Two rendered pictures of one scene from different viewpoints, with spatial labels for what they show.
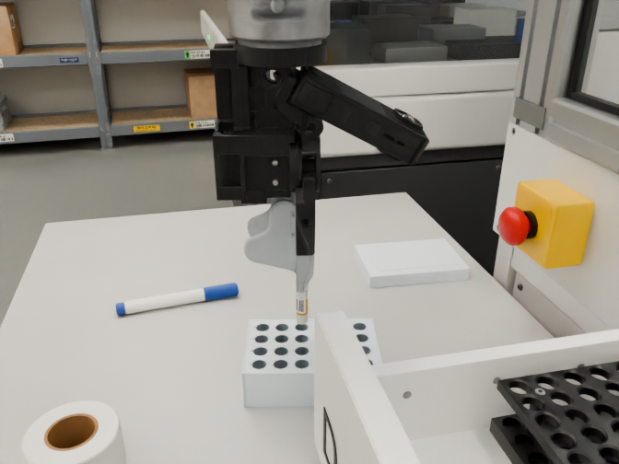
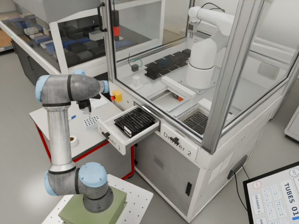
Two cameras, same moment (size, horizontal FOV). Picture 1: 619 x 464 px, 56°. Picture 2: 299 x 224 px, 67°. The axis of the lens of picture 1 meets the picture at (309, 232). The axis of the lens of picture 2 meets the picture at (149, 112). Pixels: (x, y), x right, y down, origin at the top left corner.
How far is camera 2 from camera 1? 1.18 m
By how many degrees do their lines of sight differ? 29
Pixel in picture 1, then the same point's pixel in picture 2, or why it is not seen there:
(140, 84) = not seen: outside the picture
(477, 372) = (112, 119)
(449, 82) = (95, 64)
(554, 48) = (112, 73)
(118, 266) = not seen: hidden behind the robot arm
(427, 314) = (104, 111)
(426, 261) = (101, 102)
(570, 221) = (119, 96)
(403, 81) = (86, 66)
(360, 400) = (103, 125)
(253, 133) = (82, 102)
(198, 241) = not seen: hidden behind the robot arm
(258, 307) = (80, 117)
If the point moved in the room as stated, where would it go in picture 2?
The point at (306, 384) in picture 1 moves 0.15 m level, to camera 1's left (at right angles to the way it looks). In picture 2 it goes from (93, 126) to (73, 132)
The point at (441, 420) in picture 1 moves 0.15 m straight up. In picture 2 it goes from (110, 124) to (107, 108)
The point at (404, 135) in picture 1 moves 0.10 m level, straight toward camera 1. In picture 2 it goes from (98, 97) to (101, 105)
